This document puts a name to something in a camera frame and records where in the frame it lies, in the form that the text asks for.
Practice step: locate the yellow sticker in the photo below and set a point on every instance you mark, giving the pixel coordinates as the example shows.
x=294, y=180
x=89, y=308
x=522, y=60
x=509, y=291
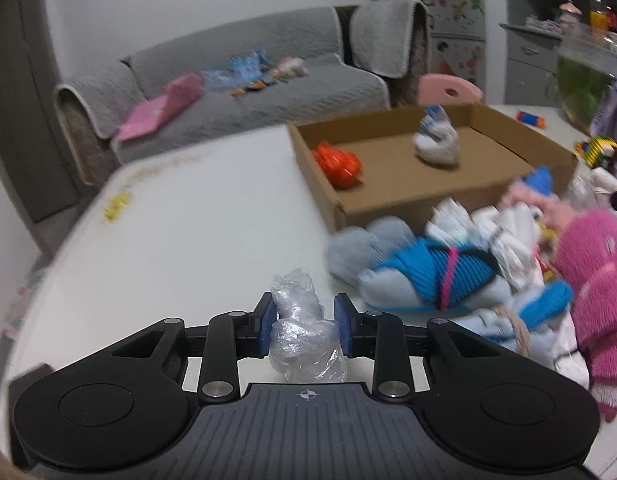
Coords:
x=117, y=206

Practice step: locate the orange mesh bundle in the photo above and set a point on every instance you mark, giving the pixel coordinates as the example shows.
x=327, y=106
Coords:
x=338, y=165

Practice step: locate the white striped sock bundle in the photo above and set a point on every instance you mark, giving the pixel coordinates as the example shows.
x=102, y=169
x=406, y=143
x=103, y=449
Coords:
x=453, y=222

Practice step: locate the small orange toys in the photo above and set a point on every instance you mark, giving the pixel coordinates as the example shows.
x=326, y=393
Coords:
x=248, y=89

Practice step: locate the grey sofa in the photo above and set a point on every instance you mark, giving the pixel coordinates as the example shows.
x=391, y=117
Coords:
x=288, y=95

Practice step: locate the hot pink fluffy sock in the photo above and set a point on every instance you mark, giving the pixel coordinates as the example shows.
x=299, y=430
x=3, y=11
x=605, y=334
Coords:
x=598, y=280

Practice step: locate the blue orange toy block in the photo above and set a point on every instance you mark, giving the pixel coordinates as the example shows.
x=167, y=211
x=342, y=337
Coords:
x=532, y=117

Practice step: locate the orange drink bottle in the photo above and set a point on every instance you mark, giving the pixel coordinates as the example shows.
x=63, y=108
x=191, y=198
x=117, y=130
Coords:
x=599, y=12

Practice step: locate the blue toy package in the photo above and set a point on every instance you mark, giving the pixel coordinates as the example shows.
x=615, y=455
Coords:
x=246, y=65

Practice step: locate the white desktop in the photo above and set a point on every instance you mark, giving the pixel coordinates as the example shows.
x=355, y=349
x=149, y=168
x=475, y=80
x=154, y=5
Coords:
x=188, y=260

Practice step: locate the light blue sock bundle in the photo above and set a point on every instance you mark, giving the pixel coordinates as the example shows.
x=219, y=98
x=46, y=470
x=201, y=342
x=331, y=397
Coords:
x=538, y=307

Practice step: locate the white pink toy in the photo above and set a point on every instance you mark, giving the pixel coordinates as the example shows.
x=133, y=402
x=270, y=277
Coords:
x=288, y=67

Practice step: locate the grey sock bundle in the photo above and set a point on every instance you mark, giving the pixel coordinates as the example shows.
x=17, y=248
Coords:
x=358, y=250

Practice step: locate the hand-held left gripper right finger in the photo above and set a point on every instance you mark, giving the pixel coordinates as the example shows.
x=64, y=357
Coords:
x=343, y=327

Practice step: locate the grey cabinet with shelves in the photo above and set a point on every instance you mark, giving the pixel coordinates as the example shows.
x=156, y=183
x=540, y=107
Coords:
x=531, y=60

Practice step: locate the pink plastic chair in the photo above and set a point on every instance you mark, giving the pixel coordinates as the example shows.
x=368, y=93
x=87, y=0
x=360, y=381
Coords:
x=441, y=91

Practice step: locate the fridge with flower stickers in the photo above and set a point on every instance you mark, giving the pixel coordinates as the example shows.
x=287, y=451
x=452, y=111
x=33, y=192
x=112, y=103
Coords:
x=458, y=20

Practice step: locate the brown cardboard box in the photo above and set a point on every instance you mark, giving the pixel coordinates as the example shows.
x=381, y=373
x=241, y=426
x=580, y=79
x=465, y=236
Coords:
x=398, y=180

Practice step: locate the blue striped sock bundle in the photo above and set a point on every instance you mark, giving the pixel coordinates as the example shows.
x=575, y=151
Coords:
x=428, y=270

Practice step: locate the glass fish tank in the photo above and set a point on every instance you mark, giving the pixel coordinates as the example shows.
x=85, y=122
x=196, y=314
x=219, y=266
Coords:
x=583, y=85

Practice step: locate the clear plastic wrap bundle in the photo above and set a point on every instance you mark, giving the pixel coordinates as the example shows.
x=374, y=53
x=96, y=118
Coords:
x=301, y=342

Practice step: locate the light pink plush toy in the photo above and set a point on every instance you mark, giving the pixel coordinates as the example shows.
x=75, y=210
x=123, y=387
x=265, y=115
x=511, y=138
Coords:
x=533, y=200

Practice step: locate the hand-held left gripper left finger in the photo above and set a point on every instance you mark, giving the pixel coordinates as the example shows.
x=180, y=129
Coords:
x=267, y=325

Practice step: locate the pink cushion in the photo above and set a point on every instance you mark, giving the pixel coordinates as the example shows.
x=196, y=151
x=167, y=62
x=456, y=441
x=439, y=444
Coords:
x=158, y=107

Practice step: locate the dark wooden door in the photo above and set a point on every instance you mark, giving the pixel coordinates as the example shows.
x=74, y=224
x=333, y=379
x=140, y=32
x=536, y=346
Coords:
x=23, y=110

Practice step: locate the white blue sock bundle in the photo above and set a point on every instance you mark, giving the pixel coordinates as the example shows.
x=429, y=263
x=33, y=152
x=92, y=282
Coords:
x=438, y=145

